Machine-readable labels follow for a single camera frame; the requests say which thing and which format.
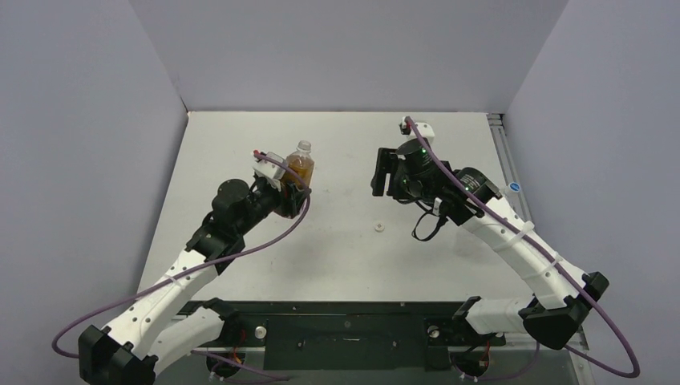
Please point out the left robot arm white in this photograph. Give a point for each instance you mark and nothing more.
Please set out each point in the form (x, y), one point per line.
(140, 343)

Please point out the blue white bottle cap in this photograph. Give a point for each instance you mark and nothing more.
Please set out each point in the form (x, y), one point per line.
(514, 187)

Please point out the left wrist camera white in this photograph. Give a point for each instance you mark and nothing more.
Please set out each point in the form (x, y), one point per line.
(271, 166)

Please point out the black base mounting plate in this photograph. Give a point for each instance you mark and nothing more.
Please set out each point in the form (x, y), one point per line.
(314, 336)

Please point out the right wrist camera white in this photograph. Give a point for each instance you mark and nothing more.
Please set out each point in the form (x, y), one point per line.
(411, 129)

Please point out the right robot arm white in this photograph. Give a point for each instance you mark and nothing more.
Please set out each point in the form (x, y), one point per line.
(557, 308)

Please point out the tea bottle red label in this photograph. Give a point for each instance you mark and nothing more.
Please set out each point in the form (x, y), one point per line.
(297, 178)

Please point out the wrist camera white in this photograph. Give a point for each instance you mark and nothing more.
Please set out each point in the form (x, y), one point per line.
(411, 129)
(271, 166)

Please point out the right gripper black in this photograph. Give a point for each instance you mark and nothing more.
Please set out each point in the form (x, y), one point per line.
(386, 172)

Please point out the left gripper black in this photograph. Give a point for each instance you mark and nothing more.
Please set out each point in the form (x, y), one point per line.
(288, 205)

